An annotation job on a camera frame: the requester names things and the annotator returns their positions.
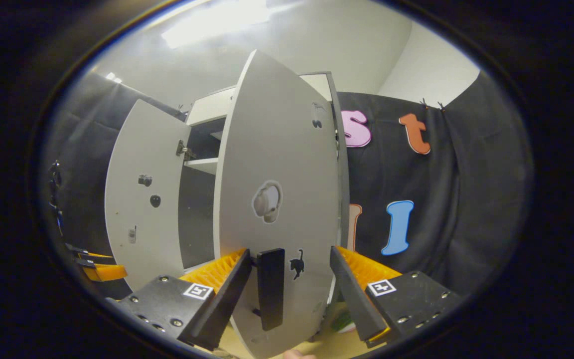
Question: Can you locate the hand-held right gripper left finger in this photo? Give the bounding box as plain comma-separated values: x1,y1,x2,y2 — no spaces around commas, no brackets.
105,248,253,351

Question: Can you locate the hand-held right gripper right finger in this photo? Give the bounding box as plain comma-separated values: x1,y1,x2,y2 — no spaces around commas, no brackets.
329,245,462,349

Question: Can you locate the white cabinet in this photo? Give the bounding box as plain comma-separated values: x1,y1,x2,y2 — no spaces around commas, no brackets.
177,71,351,272

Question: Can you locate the white cabinet door camera sticker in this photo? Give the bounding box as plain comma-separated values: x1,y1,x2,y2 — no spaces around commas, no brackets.
104,99,191,292

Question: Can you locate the white cabinet door headphones sticker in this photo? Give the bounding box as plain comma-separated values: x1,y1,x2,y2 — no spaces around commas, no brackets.
213,49,350,359

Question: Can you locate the white cabinet shelf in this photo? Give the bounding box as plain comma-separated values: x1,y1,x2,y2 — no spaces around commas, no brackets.
184,157,219,175

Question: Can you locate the metal door hinge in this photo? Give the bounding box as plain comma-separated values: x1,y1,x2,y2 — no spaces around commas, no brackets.
175,140,197,161

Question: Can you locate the green striped dish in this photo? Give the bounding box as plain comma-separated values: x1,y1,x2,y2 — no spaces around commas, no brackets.
329,302,357,334

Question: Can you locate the dark stand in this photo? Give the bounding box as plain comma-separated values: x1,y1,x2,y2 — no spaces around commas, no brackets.
48,160,64,237

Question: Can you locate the black backdrop cloth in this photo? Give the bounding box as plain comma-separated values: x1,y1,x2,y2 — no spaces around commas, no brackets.
43,72,532,300

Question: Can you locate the black door handle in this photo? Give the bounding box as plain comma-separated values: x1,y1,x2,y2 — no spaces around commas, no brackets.
256,248,286,332

